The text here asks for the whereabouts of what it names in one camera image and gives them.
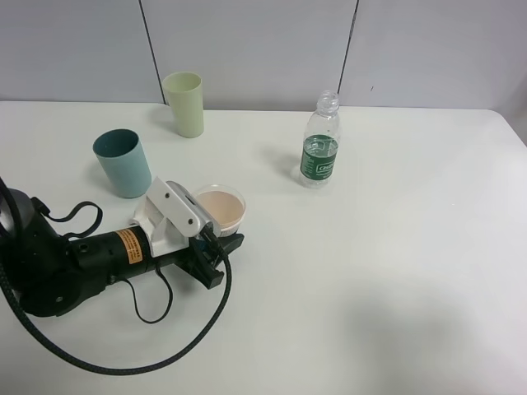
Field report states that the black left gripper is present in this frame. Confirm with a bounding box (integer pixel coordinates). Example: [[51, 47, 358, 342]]
[[147, 233, 245, 288]]

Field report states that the blue sleeved paper cup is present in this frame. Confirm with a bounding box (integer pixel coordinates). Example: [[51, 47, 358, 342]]
[[193, 184, 246, 237]]

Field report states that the clear green-label water bottle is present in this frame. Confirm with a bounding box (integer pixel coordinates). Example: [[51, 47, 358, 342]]
[[300, 91, 342, 188]]

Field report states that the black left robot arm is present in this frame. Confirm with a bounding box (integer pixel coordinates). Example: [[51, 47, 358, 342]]
[[1, 189, 224, 318]]

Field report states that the teal plastic cup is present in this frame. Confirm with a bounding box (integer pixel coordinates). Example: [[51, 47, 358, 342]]
[[92, 128, 152, 198]]

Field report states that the light green plastic cup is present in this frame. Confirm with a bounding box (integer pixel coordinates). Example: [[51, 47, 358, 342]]
[[161, 72, 204, 138]]

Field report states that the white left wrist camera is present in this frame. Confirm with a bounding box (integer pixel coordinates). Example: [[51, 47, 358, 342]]
[[132, 178, 221, 258]]

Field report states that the black braided left cable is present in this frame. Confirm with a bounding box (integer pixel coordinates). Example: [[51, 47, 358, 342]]
[[0, 176, 232, 376]]

